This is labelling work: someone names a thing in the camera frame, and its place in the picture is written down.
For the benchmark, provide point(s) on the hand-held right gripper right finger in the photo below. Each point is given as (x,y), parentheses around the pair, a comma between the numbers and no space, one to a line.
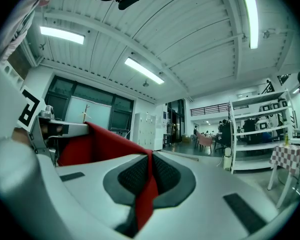
(215,196)

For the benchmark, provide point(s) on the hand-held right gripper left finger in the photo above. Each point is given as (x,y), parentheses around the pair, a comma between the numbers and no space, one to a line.
(90,191)

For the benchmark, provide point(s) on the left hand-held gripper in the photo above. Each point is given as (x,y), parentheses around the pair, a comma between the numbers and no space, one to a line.
(27,109)

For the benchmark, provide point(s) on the person's left forearm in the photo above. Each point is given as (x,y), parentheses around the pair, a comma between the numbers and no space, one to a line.
(21,136)

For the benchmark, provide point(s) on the wooden coat rack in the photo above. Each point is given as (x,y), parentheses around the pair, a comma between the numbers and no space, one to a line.
(85,114)

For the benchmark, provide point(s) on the large dark framed window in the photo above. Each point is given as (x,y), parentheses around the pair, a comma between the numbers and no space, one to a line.
(90,101)

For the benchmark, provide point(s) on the white lidded bin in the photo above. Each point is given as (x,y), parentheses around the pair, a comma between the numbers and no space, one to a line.
(227,160)

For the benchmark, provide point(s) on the pink armchair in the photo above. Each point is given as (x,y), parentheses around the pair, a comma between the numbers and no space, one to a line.
(205,141)

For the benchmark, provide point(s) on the white shelf rack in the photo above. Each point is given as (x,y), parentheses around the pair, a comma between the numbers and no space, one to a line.
(252,146)

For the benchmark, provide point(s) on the white table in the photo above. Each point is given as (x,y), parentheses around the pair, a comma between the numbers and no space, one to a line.
(285,190)

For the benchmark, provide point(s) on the grey locker cabinet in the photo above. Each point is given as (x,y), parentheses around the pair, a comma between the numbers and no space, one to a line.
(145,131)

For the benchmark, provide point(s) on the red white checkered cloth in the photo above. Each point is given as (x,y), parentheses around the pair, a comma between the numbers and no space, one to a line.
(290,159)

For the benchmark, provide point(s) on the small ceiling device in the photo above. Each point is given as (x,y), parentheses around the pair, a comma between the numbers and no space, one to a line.
(146,83)
(265,33)

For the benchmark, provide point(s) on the dark glass door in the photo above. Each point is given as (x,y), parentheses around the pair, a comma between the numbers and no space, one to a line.
(176,119)

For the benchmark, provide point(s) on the black mezzanine railing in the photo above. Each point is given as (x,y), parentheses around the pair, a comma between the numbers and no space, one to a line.
(210,109)

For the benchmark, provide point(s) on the yellow bottle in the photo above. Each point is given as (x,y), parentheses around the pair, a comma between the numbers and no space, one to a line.
(286,139)

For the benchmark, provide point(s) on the long ceiling light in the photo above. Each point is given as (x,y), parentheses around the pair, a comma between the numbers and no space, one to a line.
(250,17)
(144,70)
(62,35)

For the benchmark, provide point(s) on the row of white shelf devices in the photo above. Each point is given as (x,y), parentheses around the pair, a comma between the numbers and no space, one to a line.
(270,107)

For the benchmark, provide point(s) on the person's pink shirt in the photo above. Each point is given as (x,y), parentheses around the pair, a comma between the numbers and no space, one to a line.
(17,16)

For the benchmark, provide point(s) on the blue wall poster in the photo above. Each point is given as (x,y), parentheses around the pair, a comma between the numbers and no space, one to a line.
(164,116)

